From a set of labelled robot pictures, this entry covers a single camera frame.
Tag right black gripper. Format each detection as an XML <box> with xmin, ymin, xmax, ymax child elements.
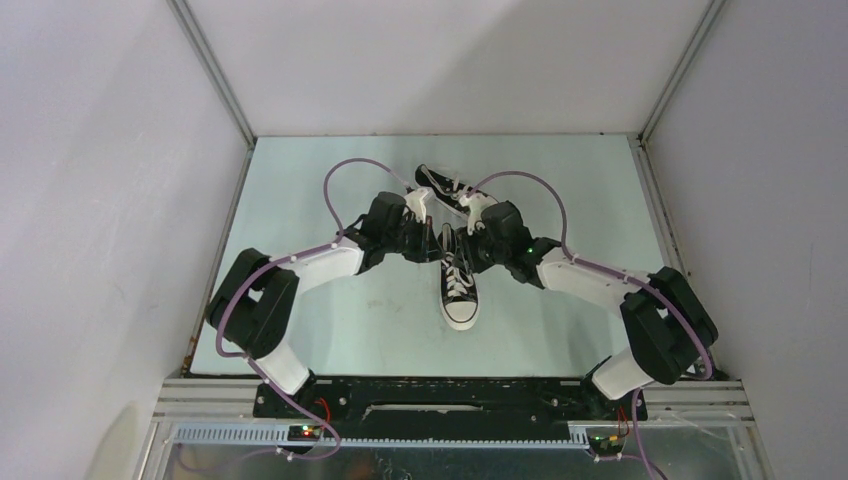
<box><xmin>452</xmin><ymin>219</ymin><xmax>510</xmax><ymax>276</ymax></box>

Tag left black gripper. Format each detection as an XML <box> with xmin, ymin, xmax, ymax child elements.
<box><xmin>382</xmin><ymin>213</ymin><xmax>445</xmax><ymax>263</ymax></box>

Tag black canvas sneaker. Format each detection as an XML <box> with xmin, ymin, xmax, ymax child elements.
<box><xmin>439</xmin><ymin>223</ymin><xmax>480</xmax><ymax>331</ymax></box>
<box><xmin>414</xmin><ymin>164</ymin><xmax>498</xmax><ymax>219</ymax></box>

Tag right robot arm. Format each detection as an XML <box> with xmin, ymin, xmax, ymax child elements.
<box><xmin>460</xmin><ymin>194</ymin><xmax>718</xmax><ymax>418</ymax></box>

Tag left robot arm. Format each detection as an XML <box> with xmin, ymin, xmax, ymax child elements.
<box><xmin>204</xmin><ymin>188</ymin><xmax>441</xmax><ymax>417</ymax></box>

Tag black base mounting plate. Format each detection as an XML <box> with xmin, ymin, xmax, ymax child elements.
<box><xmin>252</xmin><ymin>376</ymin><xmax>648</xmax><ymax>440</ymax></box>

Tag left controller board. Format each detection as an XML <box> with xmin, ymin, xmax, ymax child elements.
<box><xmin>286</xmin><ymin>425</ymin><xmax>323</xmax><ymax>443</ymax></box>

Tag controller board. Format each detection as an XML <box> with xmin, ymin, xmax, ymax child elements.
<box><xmin>286</xmin><ymin>425</ymin><xmax>323</xmax><ymax>443</ymax></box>
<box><xmin>588</xmin><ymin>434</ymin><xmax>627</xmax><ymax>457</ymax></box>

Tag right controller board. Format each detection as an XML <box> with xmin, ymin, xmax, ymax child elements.
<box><xmin>588</xmin><ymin>434</ymin><xmax>627</xmax><ymax>457</ymax></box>

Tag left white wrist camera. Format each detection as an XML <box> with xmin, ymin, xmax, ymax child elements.
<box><xmin>404</xmin><ymin>187</ymin><xmax>435</xmax><ymax>224</ymax></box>

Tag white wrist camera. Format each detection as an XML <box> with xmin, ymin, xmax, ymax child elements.
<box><xmin>404</xmin><ymin>187</ymin><xmax>435</xmax><ymax>224</ymax></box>
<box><xmin>459</xmin><ymin>191</ymin><xmax>497</xmax><ymax>236</ymax></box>

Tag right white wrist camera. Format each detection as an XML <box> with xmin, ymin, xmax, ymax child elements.
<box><xmin>459</xmin><ymin>191</ymin><xmax>497</xmax><ymax>236</ymax></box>

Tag aluminium frame rail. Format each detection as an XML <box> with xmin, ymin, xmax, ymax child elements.
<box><xmin>643</xmin><ymin>381</ymin><xmax>755</xmax><ymax>427</ymax></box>

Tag grey slotted cable duct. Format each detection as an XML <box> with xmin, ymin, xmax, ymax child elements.
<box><xmin>172</xmin><ymin>423</ymin><xmax>590</xmax><ymax>450</ymax></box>

